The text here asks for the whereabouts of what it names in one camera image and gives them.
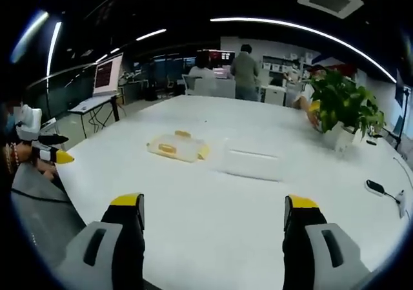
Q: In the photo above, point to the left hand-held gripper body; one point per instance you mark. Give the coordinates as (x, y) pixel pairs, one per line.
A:
(28, 122)

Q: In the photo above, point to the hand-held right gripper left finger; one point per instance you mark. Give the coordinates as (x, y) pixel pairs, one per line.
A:
(106, 238)

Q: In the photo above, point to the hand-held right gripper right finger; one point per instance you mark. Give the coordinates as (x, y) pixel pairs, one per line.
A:
(317, 238)

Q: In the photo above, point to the person's left hand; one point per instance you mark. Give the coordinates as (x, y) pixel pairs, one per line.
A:
(42, 170)

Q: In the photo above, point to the white side desk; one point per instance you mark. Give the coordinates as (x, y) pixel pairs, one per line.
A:
(92, 104)

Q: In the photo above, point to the person's grey clothing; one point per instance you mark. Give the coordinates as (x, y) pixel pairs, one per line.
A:
(42, 212)

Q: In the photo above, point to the monitor on stand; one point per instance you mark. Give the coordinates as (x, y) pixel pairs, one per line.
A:
(106, 75)

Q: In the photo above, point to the white plug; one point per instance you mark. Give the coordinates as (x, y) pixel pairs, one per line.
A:
(401, 202)

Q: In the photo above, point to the white rectangular box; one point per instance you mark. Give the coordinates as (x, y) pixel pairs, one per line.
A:
(251, 164)

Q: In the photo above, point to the white plant pot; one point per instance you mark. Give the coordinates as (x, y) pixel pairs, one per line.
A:
(338, 136)

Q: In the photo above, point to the small black object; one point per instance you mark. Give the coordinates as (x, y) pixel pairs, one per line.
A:
(373, 141)

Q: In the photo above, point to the clear container with yellow clips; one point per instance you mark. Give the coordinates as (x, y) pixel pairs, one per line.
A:
(177, 147)

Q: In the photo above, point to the green potted plant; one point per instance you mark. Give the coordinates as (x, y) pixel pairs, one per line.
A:
(342, 102)

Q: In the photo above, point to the white office chair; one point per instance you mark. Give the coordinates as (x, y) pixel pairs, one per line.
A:
(193, 85)

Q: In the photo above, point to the dark monitor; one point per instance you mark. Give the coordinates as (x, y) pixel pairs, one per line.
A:
(215, 57)

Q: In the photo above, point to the long ceiling light strip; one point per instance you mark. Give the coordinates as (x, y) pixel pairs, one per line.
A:
(306, 30)

